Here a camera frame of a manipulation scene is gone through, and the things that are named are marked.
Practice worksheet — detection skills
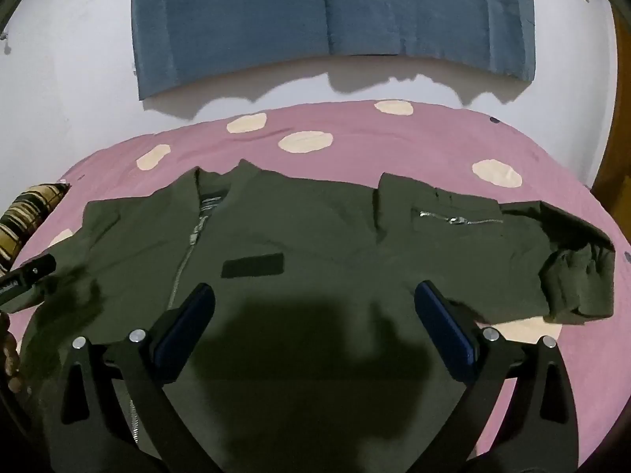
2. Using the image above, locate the olive green zip jacket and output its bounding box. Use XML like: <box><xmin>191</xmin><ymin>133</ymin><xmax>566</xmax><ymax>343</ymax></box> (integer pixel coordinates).
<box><xmin>17</xmin><ymin>159</ymin><xmax>617</xmax><ymax>473</ymax></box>

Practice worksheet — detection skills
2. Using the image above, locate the wooden door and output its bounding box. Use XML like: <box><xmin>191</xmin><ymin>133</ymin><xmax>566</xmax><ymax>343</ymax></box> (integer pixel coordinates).
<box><xmin>589</xmin><ymin>5</ymin><xmax>631</xmax><ymax>218</ymax></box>

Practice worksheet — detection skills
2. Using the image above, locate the striped brown pillow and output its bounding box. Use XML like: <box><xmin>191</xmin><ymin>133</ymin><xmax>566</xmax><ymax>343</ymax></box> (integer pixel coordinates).
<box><xmin>0</xmin><ymin>183</ymin><xmax>71</xmax><ymax>274</ymax></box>

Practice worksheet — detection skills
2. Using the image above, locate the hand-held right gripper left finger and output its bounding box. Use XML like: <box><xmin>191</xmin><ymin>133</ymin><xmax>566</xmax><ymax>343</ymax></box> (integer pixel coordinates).
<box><xmin>47</xmin><ymin>282</ymin><xmax>222</xmax><ymax>473</ymax></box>

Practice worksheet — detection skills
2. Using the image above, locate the pink bedsheet with cream dots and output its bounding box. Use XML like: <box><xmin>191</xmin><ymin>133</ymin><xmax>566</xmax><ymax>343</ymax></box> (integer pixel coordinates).
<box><xmin>10</xmin><ymin>100</ymin><xmax>631</xmax><ymax>473</ymax></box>

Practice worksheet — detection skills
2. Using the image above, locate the person's left hand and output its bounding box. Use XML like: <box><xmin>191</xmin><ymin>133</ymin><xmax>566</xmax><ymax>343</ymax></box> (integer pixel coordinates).
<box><xmin>0</xmin><ymin>312</ymin><xmax>23</xmax><ymax>393</ymax></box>

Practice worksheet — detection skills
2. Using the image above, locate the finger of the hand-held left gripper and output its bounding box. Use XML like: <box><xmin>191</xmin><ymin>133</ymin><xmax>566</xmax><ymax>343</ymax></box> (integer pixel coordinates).
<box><xmin>0</xmin><ymin>252</ymin><xmax>59</xmax><ymax>314</ymax></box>

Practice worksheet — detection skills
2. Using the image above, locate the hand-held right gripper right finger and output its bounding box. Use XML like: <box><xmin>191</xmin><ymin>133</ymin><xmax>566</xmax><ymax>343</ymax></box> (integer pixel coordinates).
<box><xmin>413</xmin><ymin>280</ymin><xmax>581</xmax><ymax>473</ymax></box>

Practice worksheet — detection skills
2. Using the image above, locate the blue curtain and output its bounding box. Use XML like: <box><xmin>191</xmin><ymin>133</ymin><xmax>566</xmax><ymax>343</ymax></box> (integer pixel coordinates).
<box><xmin>131</xmin><ymin>0</ymin><xmax>537</xmax><ymax>102</ymax></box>

